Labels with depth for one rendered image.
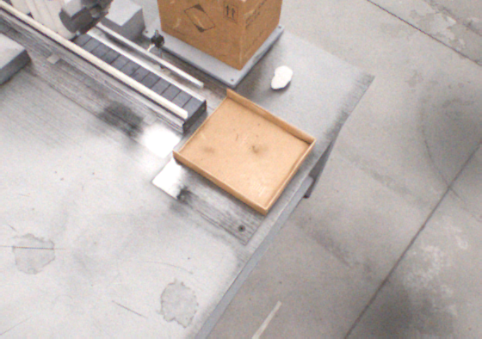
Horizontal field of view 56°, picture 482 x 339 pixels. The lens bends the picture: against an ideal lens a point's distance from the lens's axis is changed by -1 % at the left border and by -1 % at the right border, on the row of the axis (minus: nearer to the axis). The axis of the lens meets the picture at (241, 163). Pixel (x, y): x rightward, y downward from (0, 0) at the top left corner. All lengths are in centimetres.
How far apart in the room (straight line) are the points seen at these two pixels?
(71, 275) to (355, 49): 206
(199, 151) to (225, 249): 29
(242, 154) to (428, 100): 158
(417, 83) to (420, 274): 108
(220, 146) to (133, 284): 43
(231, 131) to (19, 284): 67
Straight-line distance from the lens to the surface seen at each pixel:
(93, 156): 131
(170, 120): 129
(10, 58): 153
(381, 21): 296
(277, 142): 129
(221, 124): 131
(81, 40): 151
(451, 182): 242
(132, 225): 119
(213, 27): 135
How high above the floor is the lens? 192
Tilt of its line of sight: 61 degrees down
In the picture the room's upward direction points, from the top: 5 degrees clockwise
